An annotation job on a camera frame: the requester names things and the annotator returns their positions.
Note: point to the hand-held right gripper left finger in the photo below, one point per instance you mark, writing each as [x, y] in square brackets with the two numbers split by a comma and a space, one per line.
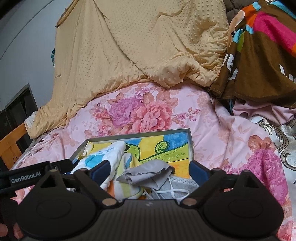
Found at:
[99, 172]

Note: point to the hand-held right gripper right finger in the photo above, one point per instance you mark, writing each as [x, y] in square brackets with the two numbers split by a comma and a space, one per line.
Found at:
[199, 172]

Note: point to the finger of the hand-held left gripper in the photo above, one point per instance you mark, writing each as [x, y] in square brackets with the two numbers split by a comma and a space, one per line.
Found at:
[63, 165]

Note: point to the grey face mask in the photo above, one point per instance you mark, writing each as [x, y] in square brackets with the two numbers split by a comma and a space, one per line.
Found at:
[182, 185]

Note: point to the grey shallow box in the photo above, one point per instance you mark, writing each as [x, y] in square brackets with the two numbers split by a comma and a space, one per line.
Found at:
[192, 150]

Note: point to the white blue plastic packet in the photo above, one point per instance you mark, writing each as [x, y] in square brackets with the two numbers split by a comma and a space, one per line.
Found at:
[111, 150]

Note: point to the striped towel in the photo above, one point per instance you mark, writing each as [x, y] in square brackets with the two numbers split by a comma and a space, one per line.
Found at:
[127, 190]

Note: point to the grey cloth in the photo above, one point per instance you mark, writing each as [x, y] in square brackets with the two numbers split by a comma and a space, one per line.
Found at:
[148, 176]

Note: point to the person's left hand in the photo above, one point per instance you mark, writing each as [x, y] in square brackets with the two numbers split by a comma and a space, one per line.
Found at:
[17, 233]

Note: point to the frog drawing cloth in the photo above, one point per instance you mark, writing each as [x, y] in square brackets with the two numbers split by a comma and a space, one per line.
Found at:
[161, 160]

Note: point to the pink floral bedsheet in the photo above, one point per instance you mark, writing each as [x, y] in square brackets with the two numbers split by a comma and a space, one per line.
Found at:
[208, 127]

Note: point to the white pillow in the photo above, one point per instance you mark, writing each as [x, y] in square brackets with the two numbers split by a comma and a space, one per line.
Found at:
[30, 120]

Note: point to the dark wooden cabinet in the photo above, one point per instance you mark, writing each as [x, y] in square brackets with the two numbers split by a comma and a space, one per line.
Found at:
[20, 102]

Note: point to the teal patterned cloth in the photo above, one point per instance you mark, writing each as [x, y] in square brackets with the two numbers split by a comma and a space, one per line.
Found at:
[53, 58]

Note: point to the brown multicoloured garment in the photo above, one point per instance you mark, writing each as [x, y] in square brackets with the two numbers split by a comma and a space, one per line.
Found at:
[259, 69]

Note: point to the yellow dotted blanket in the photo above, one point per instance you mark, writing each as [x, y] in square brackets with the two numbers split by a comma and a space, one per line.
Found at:
[138, 46]

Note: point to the brown quilted blanket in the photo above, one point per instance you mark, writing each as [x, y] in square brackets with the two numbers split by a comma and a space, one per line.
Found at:
[231, 8]

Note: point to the wooden bed rail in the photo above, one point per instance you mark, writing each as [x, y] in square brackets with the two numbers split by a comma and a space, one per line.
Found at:
[11, 141]

